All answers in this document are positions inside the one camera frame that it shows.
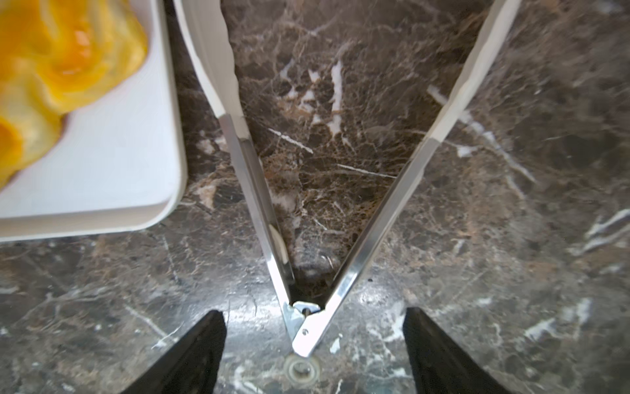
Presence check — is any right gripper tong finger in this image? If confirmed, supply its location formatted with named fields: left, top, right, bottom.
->
left=292, top=1, right=521, bottom=357
left=174, top=1, right=305, bottom=338

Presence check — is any white rectangular tray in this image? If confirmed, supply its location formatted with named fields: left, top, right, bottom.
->
left=1, top=1, right=187, bottom=241

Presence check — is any twisted yellow fake bread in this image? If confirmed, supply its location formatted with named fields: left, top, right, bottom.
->
left=1, top=1, right=149, bottom=186

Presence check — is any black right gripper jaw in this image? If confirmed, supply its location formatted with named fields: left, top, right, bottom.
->
left=122, top=310, right=227, bottom=394
left=403, top=307, right=510, bottom=394

